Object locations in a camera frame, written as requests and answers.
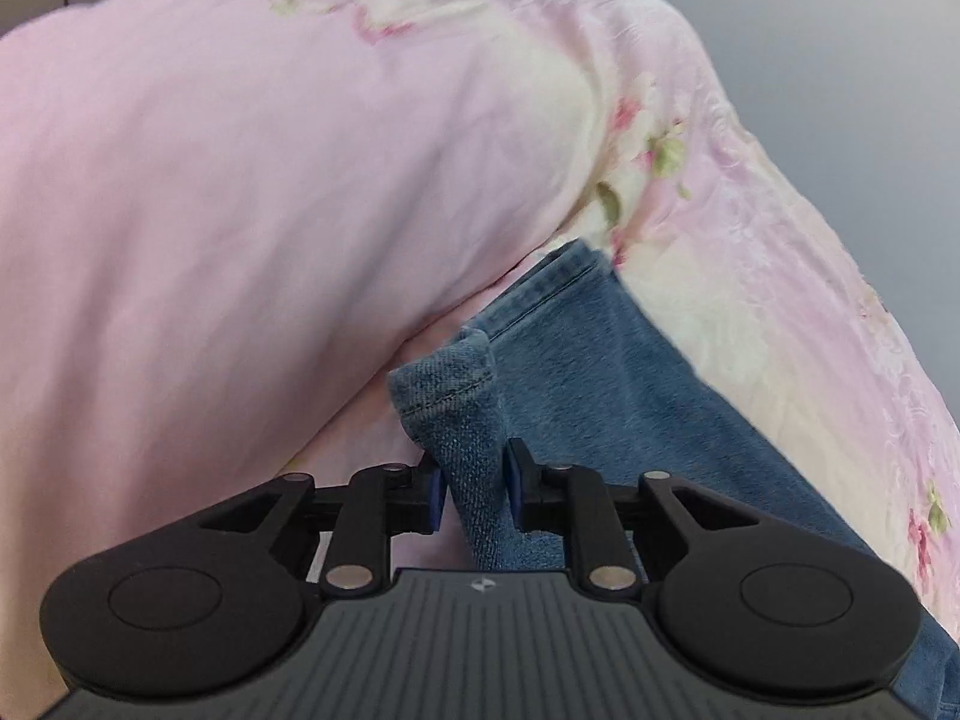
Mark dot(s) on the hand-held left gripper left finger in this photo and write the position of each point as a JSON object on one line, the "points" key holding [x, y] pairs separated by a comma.
{"points": [[433, 499]]}

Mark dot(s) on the blue denim pants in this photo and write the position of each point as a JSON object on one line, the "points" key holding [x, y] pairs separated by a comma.
{"points": [[600, 390]]}

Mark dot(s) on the pink floral duvet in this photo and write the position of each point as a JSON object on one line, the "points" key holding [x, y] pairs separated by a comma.
{"points": [[225, 165]]}

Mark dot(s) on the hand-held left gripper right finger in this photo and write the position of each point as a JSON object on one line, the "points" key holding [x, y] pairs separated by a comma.
{"points": [[516, 487]]}

